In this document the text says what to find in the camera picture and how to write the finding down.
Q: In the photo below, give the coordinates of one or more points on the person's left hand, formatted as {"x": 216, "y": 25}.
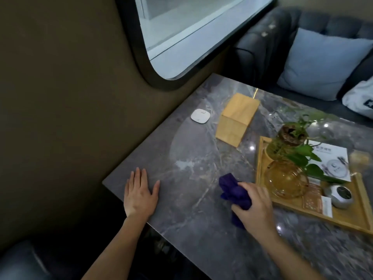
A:
{"x": 140, "y": 198}

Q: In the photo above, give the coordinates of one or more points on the person's right hand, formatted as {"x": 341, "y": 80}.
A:
{"x": 259, "y": 212}

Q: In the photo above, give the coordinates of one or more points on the purple cloth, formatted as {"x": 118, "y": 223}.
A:
{"x": 231, "y": 188}

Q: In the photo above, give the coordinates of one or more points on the wooden tray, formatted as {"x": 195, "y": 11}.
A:
{"x": 346, "y": 215}

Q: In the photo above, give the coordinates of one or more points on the person's left forearm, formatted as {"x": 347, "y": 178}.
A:
{"x": 116, "y": 250}

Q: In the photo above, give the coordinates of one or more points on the person's right forearm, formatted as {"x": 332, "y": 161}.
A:
{"x": 282, "y": 259}

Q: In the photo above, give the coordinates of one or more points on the amber glass ashtray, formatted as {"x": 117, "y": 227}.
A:
{"x": 285, "y": 180}

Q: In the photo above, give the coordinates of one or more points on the grey marble table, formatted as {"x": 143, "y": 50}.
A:
{"x": 189, "y": 172}

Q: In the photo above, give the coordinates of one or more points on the orange dotted small box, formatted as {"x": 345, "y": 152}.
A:
{"x": 316, "y": 199}

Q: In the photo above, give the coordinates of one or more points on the silver round device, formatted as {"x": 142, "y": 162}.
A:
{"x": 339, "y": 196}

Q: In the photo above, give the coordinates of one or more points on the green plant in glass jar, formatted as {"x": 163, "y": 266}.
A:
{"x": 287, "y": 134}

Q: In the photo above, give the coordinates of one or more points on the white printed card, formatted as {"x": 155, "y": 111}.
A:
{"x": 335, "y": 163}

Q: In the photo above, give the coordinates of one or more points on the wooden tissue box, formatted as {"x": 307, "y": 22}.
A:
{"x": 236, "y": 119}

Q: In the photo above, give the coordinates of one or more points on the white square call button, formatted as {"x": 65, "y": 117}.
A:
{"x": 200, "y": 116}

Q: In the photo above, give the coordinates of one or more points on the clear toothpick holder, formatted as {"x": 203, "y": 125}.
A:
{"x": 360, "y": 160}

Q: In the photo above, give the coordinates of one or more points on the black leather seat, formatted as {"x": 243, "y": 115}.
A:
{"x": 29, "y": 262}

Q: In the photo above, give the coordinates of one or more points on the white bear face backpack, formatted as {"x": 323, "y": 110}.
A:
{"x": 358, "y": 99}

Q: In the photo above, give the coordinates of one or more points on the dark grey tufted sofa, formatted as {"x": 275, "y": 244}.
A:
{"x": 262, "y": 55}

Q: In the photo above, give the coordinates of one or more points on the light blue cushion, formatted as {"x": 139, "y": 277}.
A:
{"x": 317, "y": 64}

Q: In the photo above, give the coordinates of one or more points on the black framed rounded window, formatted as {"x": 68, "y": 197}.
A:
{"x": 189, "y": 32}

